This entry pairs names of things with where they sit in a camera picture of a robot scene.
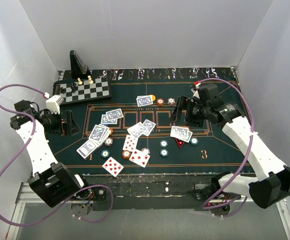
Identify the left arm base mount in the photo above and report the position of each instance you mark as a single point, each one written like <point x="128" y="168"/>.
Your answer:
<point x="84" y="202"/>

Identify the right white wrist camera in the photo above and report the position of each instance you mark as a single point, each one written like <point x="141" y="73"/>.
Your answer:
<point x="195" y="97"/>

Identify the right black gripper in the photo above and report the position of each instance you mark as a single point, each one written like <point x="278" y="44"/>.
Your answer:
<point x="182" y="104"/>

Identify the cream chess pawn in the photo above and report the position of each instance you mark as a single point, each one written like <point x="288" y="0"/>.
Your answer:
<point x="79" y="81"/>
<point x="90" y="80"/>

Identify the face down card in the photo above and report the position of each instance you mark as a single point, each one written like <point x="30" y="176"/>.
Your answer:
<point x="136" y="130"/>
<point x="148" y="127"/>

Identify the card dealt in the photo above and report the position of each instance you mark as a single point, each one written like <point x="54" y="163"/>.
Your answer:
<point x="185" y="136"/>
<point x="144" y="100"/>

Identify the blue backed card deck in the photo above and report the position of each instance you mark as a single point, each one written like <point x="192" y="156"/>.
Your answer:
<point x="98" y="132"/>

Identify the five of hearts card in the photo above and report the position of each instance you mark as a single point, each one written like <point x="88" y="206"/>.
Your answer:
<point x="139" y="158"/>

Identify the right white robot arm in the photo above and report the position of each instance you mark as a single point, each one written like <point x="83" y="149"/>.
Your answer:
<point x="262" y="176"/>

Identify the black triangular stand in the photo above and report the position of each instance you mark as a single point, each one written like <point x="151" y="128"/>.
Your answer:
<point x="78" y="68"/>

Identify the aluminium rail frame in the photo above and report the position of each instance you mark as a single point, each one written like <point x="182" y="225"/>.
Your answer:
<point x="146" y="217"/>

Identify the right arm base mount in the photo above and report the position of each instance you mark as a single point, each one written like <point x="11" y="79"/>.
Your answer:
<point x="219" y="205"/>

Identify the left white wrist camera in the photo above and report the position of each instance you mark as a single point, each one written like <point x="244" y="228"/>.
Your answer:
<point x="53" y="104"/>

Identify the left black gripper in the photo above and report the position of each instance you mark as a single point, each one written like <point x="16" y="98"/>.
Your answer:
<point x="73" y="128"/>

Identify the red triangular dealer button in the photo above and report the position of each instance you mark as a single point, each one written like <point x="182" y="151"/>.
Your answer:
<point x="180" y="143"/>

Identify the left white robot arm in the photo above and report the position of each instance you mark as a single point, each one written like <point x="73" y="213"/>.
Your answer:
<point x="51" y="180"/>

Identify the green poker table mat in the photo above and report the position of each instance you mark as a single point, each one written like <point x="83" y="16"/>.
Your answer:
<point x="214" y="153"/>

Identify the eight of diamonds card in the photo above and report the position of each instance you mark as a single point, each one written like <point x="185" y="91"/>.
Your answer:
<point x="130" y="143"/>

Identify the orange poker chip stack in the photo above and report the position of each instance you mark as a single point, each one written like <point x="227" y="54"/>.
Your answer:
<point x="126" y="154"/>

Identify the small chess board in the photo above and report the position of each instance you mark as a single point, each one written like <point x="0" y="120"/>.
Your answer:
<point x="86" y="93"/>

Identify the green poker chip stack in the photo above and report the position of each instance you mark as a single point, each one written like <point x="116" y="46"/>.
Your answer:
<point x="164" y="152"/>

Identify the green chips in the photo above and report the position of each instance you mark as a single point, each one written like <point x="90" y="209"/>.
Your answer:
<point x="105" y="153"/>
<point x="194" y="141"/>

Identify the eight of hearts card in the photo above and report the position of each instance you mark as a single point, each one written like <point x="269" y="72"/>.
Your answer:
<point x="112" y="166"/>

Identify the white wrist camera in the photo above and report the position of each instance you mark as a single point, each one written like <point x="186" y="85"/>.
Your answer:
<point x="53" y="104"/>
<point x="195" y="97"/>

